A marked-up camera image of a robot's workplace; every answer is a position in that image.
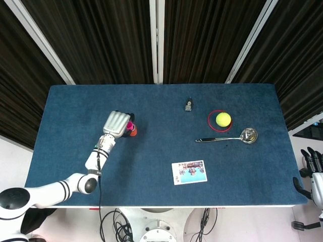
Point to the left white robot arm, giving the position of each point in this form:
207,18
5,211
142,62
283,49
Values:
45,191

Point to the black clamp bracket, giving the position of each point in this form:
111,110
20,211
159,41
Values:
299,225

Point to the white metal frame post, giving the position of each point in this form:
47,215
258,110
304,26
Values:
249,43
157,40
43,43

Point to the yellow tennis ball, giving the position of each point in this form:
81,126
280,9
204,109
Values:
223,119

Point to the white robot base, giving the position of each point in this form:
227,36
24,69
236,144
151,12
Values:
156,227

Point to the orange plastic cup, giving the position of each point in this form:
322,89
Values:
134,132

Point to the printed picture card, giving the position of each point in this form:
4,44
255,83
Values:
189,172

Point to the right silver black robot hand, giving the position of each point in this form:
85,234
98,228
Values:
318,184

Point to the white table frame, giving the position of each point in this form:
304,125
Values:
176,207

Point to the black fabric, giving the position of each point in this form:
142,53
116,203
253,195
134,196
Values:
35,219

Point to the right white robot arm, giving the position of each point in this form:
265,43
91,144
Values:
321,214

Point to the small metal clip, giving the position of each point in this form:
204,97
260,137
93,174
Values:
188,106

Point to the pink plastic cup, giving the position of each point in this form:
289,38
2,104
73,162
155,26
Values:
130,125

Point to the metal ladle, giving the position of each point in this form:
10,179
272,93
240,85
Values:
248,136

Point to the blue table cloth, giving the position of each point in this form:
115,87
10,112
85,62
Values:
176,95

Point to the red sticker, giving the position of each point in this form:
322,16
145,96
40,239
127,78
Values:
94,208

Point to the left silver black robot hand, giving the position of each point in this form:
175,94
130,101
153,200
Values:
114,123

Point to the dark screen panel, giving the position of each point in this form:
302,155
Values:
316,131

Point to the dark brown pleated curtain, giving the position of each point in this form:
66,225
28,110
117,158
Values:
22,83
207,40
101,40
297,63

